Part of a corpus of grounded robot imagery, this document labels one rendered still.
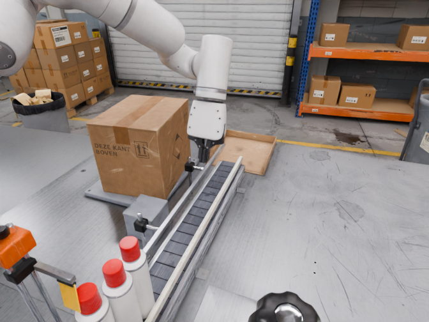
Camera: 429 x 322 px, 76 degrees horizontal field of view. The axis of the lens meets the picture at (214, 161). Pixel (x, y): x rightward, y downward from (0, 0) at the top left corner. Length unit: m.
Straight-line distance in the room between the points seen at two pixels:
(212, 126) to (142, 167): 0.30
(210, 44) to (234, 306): 0.62
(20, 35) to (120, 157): 0.47
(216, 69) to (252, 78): 3.94
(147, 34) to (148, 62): 4.52
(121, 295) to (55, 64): 3.82
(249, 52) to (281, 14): 0.66
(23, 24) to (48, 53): 3.55
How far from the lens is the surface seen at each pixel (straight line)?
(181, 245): 0.79
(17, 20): 0.65
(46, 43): 4.17
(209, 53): 0.74
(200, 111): 0.75
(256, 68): 4.63
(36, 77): 4.46
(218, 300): 0.69
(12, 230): 0.46
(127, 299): 0.54
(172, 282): 0.68
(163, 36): 0.65
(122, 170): 0.98
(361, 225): 1.02
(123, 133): 0.90
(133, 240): 0.54
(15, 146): 1.66
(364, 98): 4.14
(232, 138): 1.42
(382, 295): 0.86
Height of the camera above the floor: 1.46
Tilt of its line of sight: 31 degrees down
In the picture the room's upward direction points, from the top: straight up
